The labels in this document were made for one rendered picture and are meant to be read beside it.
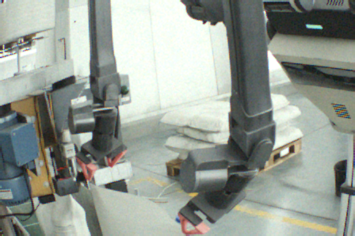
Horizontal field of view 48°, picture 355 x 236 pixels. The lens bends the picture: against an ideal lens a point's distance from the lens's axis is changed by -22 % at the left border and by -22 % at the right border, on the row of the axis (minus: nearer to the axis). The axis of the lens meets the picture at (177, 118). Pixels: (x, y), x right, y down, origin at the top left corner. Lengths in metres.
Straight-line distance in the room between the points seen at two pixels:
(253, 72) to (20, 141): 0.60
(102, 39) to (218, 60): 6.01
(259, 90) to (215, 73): 6.35
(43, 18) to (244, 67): 0.63
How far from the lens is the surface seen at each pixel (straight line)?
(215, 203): 0.85
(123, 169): 1.52
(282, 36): 1.25
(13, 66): 4.14
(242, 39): 0.66
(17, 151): 1.07
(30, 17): 1.14
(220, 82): 7.11
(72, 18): 5.14
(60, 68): 1.37
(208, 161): 0.74
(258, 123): 0.73
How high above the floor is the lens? 1.49
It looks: 12 degrees down
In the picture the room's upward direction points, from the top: 7 degrees counter-clockwise
